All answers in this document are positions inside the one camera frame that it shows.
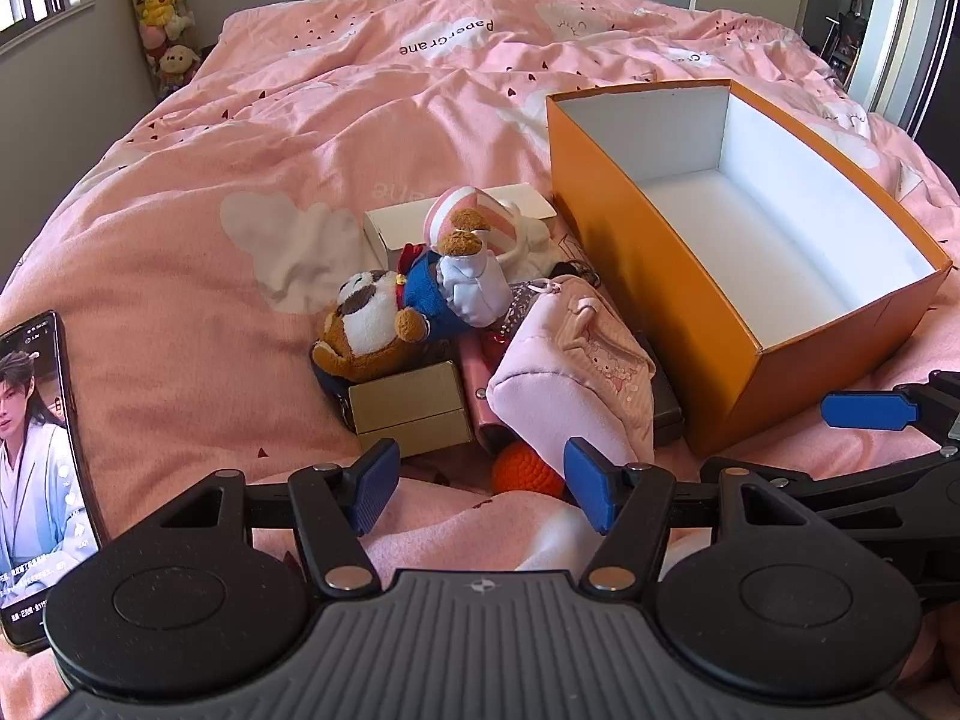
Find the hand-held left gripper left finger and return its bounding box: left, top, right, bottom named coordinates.
left=112, top=439, right=402, bottom=597

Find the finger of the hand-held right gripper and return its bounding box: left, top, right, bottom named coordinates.
left=820, top=370, right=960, bottom=460
left=700, top=448, right=960, bottom=563

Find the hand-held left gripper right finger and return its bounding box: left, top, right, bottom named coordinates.
left=562, top=436, right=841, bottom=595

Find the orange cardboard box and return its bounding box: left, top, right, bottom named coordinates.
left=546, top=79, right=953, bottom=458

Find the orange crochet ball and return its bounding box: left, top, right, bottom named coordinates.
left=491, top=441, right=567, bottom=500

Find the gold small box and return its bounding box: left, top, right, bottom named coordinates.
left=347, top=360, right=475, bottom=458

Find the black flat case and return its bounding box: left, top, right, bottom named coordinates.
left=634, top=330, right=685, bottom=451

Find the pink rectangular case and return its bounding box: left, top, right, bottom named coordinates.
left=459, top=330, right=518, bottom=458

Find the brown white plush dog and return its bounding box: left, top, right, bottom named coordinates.
left=311, top=244, right=451, bottom=385

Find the pink hat plush toy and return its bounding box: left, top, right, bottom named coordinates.
left=424, top=186, right=556, bottom=327

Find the white printed cloth bag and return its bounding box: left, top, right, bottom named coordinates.
left=502, top=221, right=601, bottom=286

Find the white small box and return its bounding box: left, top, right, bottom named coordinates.
left=364, top=184, right=557, bottom=271

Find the black smartphone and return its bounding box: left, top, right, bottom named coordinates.
left=0, top=310, right=102, bottom=653

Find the pink printed blanket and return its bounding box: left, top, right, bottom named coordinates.
left=0, top=0, right=960, bottom=691

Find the hanging plush toy stack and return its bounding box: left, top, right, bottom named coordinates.
left=124, top=0, right=202, bottom=98

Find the pink drawstring pouch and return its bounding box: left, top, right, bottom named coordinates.
left=486, top=276, right=657, bottom=477

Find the white door frame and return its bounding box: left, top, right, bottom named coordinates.
left=847, top=0, right=957, bottom=140

